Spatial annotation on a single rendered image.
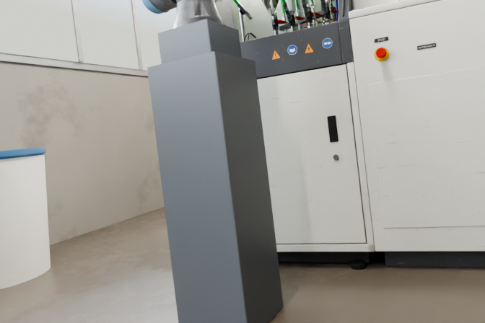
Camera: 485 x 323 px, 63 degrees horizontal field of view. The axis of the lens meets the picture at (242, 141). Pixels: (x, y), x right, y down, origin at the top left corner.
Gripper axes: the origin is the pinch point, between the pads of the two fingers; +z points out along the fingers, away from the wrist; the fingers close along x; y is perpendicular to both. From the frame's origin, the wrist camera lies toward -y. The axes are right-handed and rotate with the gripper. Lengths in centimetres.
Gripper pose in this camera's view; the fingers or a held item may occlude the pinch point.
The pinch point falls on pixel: (272, 11)
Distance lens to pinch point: 191.0
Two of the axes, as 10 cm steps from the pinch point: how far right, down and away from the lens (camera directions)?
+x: 9.3, -1.0, -3.6
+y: -3.6, 0.5, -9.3
